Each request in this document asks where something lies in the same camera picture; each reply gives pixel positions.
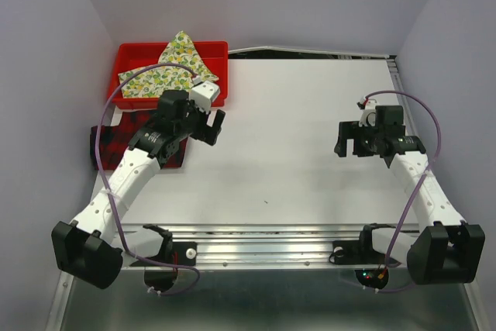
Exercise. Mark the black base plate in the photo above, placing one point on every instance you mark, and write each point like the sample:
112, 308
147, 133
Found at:
165, 281
372, 269

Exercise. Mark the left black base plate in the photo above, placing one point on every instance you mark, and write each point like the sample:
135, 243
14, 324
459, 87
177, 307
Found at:
165, 281

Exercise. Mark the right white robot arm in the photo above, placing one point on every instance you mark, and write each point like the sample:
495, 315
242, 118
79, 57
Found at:
447, 250

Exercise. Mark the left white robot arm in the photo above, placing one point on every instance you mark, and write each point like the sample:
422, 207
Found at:
93, 247

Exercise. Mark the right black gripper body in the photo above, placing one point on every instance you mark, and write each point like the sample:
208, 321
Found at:
353, 131

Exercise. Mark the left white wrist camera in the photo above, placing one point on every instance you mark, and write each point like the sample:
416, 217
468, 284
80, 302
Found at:
204, 94

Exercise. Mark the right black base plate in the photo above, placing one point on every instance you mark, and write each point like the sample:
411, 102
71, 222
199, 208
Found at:
372, 269

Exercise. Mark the lemon print skirt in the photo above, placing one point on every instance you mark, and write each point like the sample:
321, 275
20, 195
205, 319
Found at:
152, 83

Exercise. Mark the aluminium rail frame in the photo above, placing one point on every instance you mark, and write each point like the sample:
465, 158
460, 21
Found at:
264, 205

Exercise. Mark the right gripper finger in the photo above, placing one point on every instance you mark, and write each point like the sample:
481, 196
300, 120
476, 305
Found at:
361, 149
340, 148

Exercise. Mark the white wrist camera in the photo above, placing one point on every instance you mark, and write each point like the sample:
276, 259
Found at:
204, 94
368, 112

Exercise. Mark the red black plaid skirt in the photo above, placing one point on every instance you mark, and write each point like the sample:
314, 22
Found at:
115, 139

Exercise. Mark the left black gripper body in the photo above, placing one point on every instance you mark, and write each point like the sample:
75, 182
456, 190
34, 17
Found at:
194, 119

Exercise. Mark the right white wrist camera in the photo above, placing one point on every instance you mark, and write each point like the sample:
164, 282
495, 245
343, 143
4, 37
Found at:
368, 112

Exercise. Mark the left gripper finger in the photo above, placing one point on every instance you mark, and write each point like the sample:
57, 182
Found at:
207, 134
216, 126

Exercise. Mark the red plastic bin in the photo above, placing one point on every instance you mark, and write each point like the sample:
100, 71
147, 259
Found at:
134, 55

